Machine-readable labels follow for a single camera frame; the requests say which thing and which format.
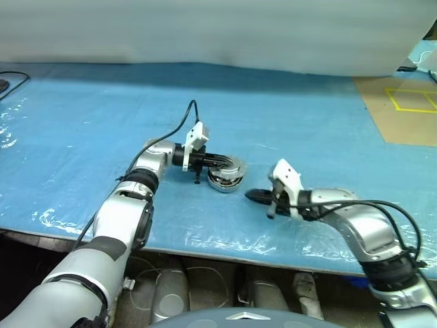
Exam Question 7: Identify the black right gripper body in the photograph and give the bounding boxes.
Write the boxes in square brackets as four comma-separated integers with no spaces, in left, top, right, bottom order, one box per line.
[266,180,292,220]

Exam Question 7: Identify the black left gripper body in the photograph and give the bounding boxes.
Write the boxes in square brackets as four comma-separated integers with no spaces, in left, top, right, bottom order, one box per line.
[189,146,215,185]

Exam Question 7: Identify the motor stator with copper windings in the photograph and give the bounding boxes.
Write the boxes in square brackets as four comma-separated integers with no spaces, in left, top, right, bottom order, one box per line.
[207,167,246,195]

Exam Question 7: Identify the grey rounded cylinder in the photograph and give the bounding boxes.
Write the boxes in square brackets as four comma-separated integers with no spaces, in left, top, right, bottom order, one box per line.
[151,267,191,324]
[244,277,292,312]

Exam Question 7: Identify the grey robot torso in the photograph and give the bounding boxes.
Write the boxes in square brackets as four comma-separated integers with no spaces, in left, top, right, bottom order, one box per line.
[149,306,295,328]

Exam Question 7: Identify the blue plastic table cover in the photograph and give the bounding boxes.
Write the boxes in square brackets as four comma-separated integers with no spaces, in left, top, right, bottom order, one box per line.
[0,60,437,278]

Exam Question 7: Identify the white foam backdrop sheet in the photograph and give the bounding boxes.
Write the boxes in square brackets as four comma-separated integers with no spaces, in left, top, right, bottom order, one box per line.
[0,0,433,78]

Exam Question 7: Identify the brown cardboard sheet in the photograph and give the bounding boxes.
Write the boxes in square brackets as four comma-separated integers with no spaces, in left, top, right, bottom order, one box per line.
[352,74,437,148]

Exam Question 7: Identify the yellow tape grid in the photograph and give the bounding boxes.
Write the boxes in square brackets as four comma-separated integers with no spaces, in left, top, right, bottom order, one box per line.
[384,87,437,113]

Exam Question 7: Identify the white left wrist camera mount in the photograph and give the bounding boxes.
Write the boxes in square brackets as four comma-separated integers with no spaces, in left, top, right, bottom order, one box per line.
[182,122,210,173]

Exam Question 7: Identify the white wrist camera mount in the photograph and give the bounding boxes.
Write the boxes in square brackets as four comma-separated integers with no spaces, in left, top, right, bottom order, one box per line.
[267,158,305,219]
[182,122,210,173]

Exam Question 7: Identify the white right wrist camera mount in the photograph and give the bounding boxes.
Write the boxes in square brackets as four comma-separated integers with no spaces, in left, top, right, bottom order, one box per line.
[267,158,305,219]

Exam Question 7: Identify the white wrapped post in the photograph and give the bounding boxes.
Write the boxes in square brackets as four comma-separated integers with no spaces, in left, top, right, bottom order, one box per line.
[292,272,324,321]

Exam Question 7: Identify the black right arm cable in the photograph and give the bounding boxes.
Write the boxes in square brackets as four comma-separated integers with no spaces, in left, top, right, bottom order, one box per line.
[272,199,428,268]

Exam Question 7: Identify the thin black cable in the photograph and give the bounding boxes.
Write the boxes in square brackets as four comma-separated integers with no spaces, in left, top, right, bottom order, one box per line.
[0,70,31,102]

